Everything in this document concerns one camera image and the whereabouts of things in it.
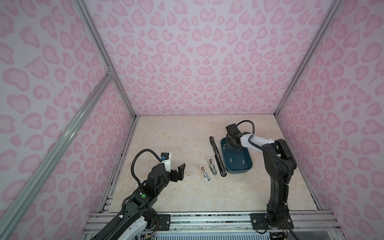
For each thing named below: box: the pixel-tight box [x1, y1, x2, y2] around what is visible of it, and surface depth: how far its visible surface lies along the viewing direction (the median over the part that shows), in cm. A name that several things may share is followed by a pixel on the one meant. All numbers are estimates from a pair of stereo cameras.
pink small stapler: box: [199, 165, 212, 183], surface depth 89 cm
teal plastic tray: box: [221, 137, 253, 174], surface depth 95 cm
